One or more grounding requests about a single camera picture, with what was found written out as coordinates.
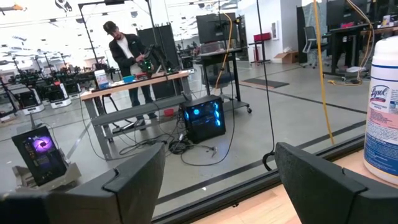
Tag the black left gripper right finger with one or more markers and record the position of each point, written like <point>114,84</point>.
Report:
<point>326,199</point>

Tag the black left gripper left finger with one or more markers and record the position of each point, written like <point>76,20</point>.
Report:
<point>93,205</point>

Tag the black computer tower purple fan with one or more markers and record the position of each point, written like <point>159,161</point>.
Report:
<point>40,155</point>

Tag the white blue yellow wipes canister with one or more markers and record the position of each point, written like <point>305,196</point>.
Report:
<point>382,124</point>

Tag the red object under workbench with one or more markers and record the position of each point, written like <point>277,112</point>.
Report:
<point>168,112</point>

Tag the small white blue canister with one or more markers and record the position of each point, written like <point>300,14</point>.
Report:
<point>101,79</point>

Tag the wooden top grey workbench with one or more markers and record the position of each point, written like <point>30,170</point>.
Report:
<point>136,82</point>

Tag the blue bin on workbench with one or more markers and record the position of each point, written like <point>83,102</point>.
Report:
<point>128,79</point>

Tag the dark floor mat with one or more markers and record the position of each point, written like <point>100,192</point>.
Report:
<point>264,83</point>

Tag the black computer tower round light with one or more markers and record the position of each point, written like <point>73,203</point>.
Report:
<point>203,124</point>

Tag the cardboard box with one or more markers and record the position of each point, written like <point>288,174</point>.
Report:
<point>287,57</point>

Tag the person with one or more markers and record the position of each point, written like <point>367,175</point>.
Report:
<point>124,49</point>

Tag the grey mesh office chair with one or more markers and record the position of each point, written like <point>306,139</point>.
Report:
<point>311,40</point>

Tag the black standing desk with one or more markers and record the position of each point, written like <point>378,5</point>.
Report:
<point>345,29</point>

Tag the red box on stand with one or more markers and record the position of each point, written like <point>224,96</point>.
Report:
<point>262,37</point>

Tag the black partition panel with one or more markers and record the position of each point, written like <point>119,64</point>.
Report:
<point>164,40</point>

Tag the black rolling cart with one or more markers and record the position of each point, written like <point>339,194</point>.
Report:
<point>217,56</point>

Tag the black monitor on desk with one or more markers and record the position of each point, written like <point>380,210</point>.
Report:
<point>342,12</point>

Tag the black monitor on cart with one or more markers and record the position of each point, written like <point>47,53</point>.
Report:
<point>216,28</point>

